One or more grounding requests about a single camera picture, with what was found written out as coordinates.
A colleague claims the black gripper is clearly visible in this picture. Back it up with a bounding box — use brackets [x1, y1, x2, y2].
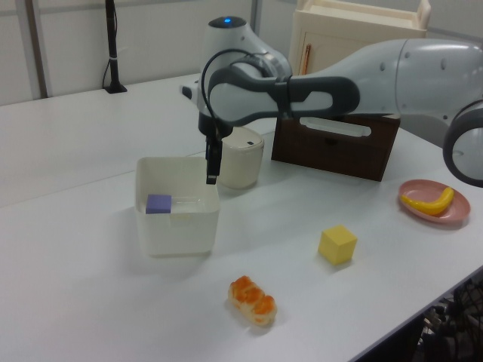
[198, 112, 232, 186]

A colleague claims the white plastic box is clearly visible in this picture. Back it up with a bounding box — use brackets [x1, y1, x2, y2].
[134, 155, 221, 259]

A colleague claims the dark brown wooden box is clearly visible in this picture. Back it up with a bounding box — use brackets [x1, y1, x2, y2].
[270, 112, 401, 183]

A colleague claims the small white lidded bin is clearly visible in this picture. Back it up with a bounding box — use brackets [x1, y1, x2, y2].
[217, 126, 265, 191]

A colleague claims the purple cube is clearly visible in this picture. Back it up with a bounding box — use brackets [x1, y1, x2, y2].
[145, 194, 174, 216]

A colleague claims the orange glazed toy bread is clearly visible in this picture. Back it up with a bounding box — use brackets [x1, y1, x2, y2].
[226, 275, 278, 327]

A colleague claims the yellow cube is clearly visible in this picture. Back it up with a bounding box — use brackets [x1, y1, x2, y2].
[317, 224, 358, 266]

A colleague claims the cream toy cabinet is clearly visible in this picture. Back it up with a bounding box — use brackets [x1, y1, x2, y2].
[288, 0, 432, 76]

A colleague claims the yellow toy banana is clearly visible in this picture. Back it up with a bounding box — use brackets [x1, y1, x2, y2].
[400, 186, 455, 217]

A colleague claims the pink plate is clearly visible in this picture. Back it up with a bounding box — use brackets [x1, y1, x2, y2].
[398, 179, 472, 226]

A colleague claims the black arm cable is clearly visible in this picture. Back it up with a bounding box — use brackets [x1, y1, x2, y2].
[200, 48, 265, 152]

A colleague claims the white drawer handle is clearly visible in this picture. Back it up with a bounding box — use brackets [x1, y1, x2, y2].
[299, 116, 373, 138]

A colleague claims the copper cabinet door handle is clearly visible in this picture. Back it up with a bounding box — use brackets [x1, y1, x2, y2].
[300, 42, 312, 75]

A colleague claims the black camera stand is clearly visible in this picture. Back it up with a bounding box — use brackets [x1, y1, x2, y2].
[103, 0, 128, 94]

